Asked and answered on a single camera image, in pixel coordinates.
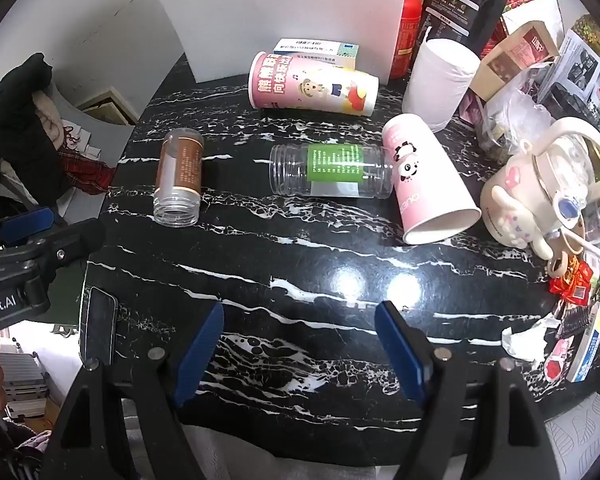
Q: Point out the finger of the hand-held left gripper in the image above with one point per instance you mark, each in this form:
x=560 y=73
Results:
x=77 y=240
x=26 y=225

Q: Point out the white foam board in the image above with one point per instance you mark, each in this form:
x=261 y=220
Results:
x=260 y=5

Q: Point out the printed leaflet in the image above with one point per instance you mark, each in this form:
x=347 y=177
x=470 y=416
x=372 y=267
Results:
x=580 y=75

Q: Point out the white spoon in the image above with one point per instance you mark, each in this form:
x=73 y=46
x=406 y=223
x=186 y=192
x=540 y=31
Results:
x=587 y=245

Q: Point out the clear plastic bottle green label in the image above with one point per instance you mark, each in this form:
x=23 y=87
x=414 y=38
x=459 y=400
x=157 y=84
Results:
x=330 y=170

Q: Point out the pink cartoon paper cup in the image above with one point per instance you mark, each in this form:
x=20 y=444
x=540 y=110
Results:
x=310 y=85

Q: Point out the cream character mug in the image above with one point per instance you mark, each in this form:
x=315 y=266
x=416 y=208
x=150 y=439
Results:
x=515 y=200

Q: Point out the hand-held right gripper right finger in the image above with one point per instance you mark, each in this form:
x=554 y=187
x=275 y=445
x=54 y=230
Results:
x=399 y=355

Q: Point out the white red patterned box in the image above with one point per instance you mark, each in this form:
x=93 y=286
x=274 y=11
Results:
x=535 y=10

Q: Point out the red snack wrappers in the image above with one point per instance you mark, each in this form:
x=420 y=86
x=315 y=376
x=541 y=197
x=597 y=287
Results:
x=572 y=280

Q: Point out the brown cardboard box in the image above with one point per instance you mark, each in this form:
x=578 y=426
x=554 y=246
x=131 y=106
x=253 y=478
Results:
x=520 y=55

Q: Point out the red plaid cloth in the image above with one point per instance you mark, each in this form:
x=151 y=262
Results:
x=87 y=172

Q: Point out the black printed bag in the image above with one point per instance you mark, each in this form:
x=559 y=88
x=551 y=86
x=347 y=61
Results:
x=465 y=0

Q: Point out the small white blue box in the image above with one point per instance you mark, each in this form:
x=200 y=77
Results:
x=320 y=50

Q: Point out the glass jar brown label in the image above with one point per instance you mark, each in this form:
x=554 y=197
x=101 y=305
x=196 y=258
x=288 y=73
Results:
x=180 y=175

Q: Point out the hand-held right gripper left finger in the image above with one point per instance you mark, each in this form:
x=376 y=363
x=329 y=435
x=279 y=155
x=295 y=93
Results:
x=200 y=355

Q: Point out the red bottle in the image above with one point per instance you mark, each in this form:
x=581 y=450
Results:
x=406 y=35

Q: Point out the leaf patterned cushion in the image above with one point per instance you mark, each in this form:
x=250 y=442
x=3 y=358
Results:
x=585 y=440

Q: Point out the dark clothing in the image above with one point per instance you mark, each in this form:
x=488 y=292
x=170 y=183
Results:
x=10 y=125

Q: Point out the pink panda paper cup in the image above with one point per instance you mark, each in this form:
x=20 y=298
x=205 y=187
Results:
x=420 y=180

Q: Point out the black smartphone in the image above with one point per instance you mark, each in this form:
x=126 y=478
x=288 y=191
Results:
x=99 y=325

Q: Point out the clear plastic bag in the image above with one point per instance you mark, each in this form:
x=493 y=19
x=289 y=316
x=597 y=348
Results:
x=515 y=115

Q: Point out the crumpled white tissue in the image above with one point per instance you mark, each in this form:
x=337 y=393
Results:
x=525 y=340

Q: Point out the blue white packet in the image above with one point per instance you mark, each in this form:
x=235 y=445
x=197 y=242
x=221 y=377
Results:
x=590 y=345

